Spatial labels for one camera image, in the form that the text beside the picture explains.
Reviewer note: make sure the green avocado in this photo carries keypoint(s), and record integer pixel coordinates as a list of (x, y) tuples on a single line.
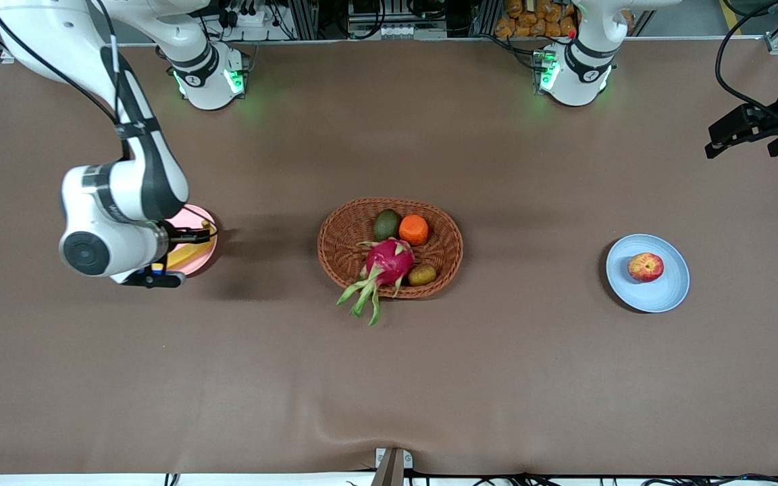
[(387, 225)]

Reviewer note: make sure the orange snack bags pile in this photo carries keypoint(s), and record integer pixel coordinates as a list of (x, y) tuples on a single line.
[(531, 17)]

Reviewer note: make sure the orange tangerine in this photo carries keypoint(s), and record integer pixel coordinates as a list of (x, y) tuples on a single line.
[(414, 230)]

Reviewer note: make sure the pink round plate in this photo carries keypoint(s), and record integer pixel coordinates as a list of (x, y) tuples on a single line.
[(198, 266)]

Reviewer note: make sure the red yellow apple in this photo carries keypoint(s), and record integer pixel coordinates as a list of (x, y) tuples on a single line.
[(645, 267)]

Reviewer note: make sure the pink dragon fruit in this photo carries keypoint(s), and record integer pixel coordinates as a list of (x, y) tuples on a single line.
[(389, 262)]

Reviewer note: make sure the white power strip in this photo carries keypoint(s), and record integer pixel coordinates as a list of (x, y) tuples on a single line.
[(247, 18)]

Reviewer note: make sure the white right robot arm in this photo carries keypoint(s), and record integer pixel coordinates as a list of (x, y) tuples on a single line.
[(38, 27)]

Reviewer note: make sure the brown kiwi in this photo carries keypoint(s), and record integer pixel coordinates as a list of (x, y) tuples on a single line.
[(422, 275)]

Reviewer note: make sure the yellow banana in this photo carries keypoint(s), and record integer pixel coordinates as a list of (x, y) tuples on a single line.
[(186, 256)]

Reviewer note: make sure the light blue round plate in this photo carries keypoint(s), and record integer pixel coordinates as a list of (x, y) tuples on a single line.
[(659, 297)]

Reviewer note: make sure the metal camera bracket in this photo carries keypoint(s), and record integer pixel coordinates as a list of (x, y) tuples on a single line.
[(392, 469)]

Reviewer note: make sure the brown table cloth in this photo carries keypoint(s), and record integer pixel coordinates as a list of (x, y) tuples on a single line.
[(389, 378)]

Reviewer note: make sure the brown wicker basket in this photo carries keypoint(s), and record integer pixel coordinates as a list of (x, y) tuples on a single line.
[(342, 243)]

